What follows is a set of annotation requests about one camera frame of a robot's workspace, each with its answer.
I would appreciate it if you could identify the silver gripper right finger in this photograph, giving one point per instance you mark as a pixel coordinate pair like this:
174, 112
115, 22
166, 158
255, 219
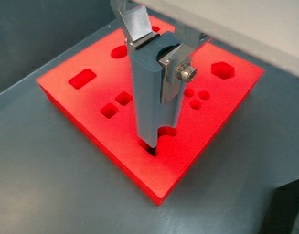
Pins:
175, 61

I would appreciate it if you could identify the black curved holder stand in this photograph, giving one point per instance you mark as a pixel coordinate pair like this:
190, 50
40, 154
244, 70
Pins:
282, 215

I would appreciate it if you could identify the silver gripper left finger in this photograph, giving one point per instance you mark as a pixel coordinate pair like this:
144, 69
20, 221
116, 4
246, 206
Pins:
135, 25

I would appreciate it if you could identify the red shape sorter block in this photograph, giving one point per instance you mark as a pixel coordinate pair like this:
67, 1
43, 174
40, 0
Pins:
89, 88

